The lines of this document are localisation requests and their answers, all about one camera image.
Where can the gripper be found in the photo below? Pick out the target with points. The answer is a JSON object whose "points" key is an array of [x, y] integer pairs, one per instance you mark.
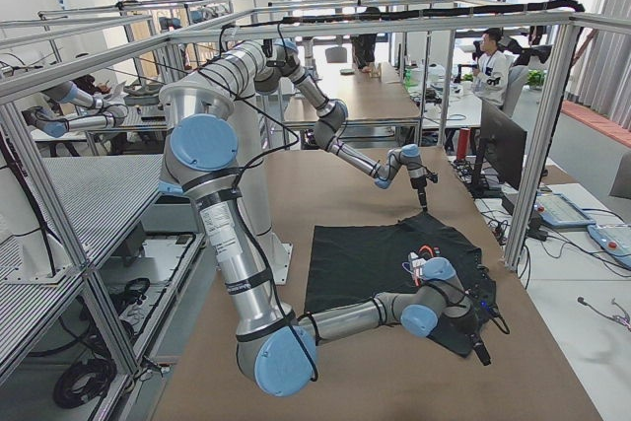
{"points": [[464, 323], [420, 191]]}

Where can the black printed t-shirt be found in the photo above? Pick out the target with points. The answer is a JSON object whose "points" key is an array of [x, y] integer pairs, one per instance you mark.
{"points": [[374, 263]]}

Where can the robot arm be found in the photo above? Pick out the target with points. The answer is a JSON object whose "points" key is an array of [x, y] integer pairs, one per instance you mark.
{"points": [[275, 348], [264, 63]]}

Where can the standing person dark clothes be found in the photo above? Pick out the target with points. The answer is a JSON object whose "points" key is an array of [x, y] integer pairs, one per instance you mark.
{"points": [[363, 50]]}

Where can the red cylinder bottle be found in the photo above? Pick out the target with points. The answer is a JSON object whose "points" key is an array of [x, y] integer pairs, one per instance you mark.
{"points": [[462, 143]]}

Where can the black computer monitor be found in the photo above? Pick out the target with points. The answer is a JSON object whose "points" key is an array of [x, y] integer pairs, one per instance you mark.
{"points": [[502, 146]]}

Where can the seated person white hoodie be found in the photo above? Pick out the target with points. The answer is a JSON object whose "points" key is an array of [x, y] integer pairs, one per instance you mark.
{"points": [[490, 76]]}

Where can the aluminium cage frame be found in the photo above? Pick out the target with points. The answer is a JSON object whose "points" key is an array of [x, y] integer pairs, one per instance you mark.
{"points": [[47, 254]]}

